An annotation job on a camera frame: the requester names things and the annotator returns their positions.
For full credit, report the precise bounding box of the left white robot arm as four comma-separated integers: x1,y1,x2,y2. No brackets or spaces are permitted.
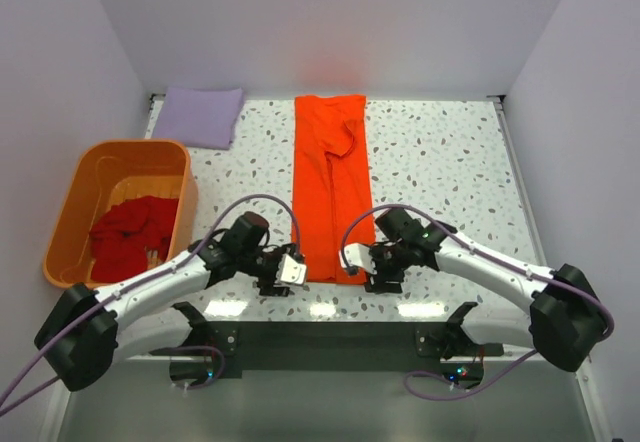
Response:
34,212,307,392

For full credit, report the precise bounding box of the orange plastic basket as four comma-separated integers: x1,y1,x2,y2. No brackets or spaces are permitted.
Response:
43,139,198,289

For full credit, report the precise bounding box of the folded lavender t-shirt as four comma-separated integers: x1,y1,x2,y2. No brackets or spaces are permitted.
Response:
152,87,245,150

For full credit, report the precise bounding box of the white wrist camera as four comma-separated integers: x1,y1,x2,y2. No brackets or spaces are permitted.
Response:
276,254,308,286
339,243,376,276

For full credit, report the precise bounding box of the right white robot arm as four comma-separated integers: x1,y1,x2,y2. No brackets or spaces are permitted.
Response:
345,206,612,372

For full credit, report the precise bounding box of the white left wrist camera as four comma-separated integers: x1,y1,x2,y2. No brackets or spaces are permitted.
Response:
276,254,308,286

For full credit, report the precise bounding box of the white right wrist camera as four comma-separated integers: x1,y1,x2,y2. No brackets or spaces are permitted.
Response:
339,243,376,276

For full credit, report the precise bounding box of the red t-shirt in basket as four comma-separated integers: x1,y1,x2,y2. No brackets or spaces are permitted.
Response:
89,196,178,284

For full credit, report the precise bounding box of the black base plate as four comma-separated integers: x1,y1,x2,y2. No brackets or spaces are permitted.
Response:
148,319,504,382

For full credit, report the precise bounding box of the orange t-shirt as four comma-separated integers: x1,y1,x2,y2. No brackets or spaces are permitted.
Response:
293,95,372,285

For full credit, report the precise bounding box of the aluminium front rail frame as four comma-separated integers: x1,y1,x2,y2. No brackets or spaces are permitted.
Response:
41,348,613,441

